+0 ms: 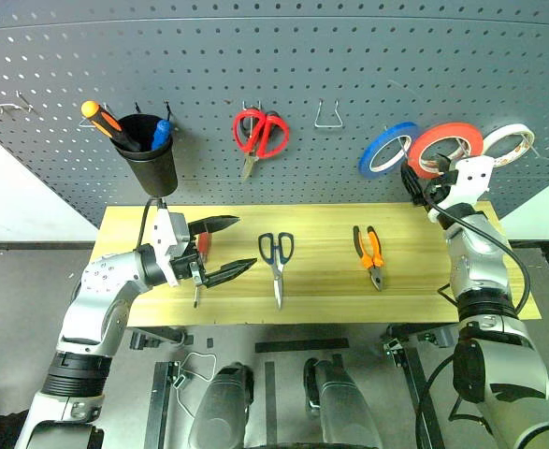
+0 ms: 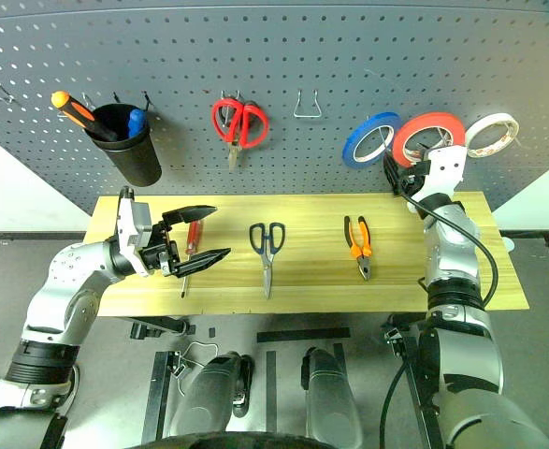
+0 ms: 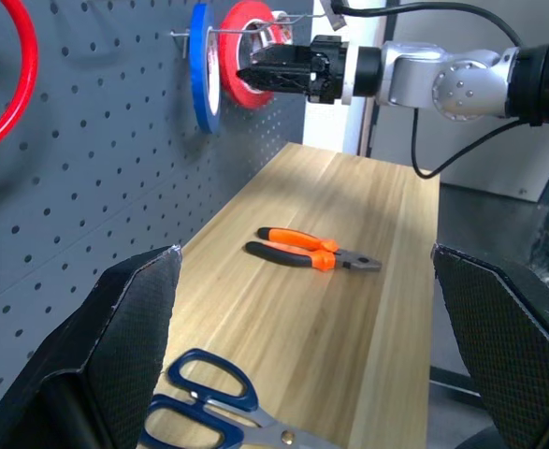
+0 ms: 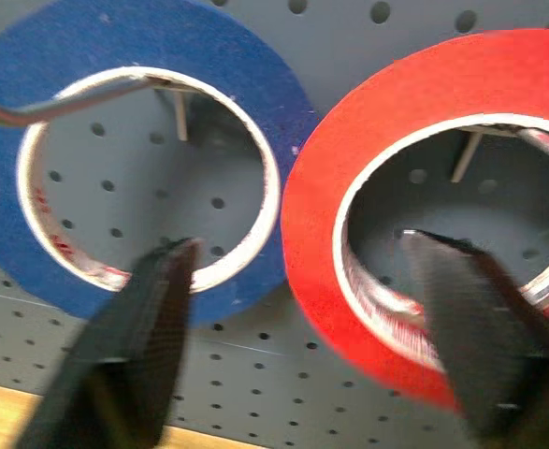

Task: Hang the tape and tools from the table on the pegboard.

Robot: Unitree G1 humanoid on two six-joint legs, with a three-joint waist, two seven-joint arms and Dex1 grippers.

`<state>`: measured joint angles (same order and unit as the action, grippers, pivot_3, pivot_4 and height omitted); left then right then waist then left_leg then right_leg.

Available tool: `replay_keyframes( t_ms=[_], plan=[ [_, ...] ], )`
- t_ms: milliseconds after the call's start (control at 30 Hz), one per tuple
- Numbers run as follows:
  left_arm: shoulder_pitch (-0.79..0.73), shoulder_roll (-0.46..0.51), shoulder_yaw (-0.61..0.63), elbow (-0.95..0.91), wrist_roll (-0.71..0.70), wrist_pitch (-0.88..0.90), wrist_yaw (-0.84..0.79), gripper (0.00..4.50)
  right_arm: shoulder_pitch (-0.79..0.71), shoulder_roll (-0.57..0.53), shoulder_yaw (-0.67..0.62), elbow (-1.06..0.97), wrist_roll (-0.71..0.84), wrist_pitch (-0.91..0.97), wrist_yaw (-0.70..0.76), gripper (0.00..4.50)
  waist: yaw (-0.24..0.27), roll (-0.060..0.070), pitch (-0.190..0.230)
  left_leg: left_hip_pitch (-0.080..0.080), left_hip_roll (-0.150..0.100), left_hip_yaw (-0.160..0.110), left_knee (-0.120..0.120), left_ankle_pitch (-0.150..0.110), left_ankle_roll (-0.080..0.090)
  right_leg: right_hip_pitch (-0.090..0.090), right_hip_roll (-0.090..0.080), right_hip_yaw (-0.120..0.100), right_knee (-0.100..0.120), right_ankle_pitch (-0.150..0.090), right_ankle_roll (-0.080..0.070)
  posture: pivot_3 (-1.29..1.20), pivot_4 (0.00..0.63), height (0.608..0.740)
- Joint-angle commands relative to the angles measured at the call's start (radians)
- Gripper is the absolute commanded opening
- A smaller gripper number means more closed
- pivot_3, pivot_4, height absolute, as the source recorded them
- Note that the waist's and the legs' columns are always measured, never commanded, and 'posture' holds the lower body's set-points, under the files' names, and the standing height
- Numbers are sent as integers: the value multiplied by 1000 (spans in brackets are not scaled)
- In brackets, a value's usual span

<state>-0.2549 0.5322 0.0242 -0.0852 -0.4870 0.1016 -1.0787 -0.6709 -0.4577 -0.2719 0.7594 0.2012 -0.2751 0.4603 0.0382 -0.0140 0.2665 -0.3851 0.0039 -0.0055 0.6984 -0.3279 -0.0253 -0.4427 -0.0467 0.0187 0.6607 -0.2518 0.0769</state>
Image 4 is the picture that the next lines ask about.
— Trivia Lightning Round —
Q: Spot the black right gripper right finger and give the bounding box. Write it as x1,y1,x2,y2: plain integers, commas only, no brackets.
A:
402,228,549,449

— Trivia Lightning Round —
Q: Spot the red tape roll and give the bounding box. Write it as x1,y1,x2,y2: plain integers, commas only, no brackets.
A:
281,28,549,415

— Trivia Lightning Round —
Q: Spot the blue tape roll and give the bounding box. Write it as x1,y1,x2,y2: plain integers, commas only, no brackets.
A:
0,0,322,328

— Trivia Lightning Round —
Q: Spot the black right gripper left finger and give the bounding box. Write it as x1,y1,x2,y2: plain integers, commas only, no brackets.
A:
14,237,203,449

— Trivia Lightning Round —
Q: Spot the grey metal pegboard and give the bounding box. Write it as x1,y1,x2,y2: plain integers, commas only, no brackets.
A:
0,0,549,449

